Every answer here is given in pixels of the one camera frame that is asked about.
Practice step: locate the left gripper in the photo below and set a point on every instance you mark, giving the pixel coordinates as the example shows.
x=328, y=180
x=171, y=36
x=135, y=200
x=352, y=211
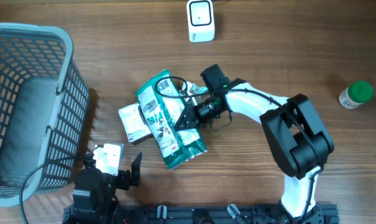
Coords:
x=135, y=171

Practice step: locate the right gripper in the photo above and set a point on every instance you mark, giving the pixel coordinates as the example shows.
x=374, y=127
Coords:
x=192, y=114

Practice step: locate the green glove package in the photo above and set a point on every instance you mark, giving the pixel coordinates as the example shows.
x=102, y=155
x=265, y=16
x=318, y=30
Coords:
x=161, y=114

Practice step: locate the white foil pouch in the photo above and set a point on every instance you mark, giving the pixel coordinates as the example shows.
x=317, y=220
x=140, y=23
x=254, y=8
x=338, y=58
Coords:
x=135, y=127

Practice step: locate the green lid seasoning jar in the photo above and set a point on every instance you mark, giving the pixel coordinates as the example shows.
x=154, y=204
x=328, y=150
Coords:
x=356, y=94

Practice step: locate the light green wipes packet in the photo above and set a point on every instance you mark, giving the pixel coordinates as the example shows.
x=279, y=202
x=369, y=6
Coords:
x=190, y=88

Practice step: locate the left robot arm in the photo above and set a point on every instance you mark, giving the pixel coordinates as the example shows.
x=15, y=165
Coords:
x=94, y=195

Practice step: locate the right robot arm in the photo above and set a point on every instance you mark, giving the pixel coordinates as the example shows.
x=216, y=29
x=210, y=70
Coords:
x=298, y=139

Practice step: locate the white barcode scanner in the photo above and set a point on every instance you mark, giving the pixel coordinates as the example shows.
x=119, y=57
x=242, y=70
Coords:
x=201, y=24

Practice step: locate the grey plastic mesh basket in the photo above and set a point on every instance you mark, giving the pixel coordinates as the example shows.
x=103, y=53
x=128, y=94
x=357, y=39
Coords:
x=43, y=104

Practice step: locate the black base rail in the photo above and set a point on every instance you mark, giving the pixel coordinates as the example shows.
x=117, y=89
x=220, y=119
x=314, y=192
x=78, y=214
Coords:
x=256, y=214

